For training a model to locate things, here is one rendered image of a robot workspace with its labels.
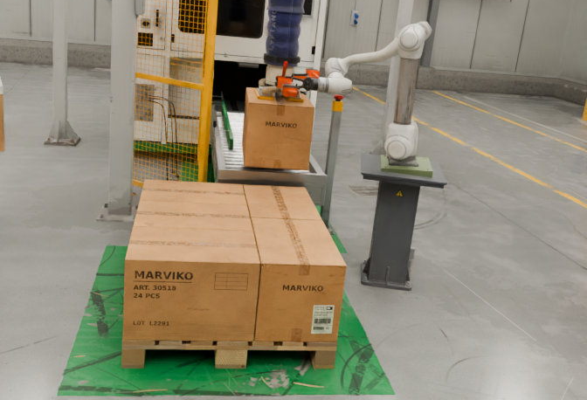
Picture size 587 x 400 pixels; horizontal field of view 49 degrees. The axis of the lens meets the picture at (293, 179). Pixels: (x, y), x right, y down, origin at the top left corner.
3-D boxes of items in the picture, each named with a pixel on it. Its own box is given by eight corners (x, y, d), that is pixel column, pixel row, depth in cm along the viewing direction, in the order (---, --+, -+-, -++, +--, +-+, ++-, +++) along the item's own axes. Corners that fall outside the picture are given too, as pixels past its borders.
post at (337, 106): (317, 229, 498) (332, 100, 470) (326, 229, 499) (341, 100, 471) (319, 232, 491) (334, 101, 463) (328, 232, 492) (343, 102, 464)
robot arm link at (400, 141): (414, 156, 388) (409, 166, 368) (387, 153, 392) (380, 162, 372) (430, 24, 363) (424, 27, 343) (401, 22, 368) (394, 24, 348)
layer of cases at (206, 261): (142, 240, 407) (144, 179, 396) (299, 245, 424) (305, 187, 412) (122, 340, 294) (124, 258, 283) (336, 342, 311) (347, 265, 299)
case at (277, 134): (241, 143, 457) (245, 86, 446) (298, 148, 461) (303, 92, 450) (244, 166, 399) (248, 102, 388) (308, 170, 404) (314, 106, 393)
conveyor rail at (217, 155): (209, 123, 635) (210, 104, 630) (214, 123, 636) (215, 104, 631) (216, 198, 417) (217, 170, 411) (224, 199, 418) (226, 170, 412)
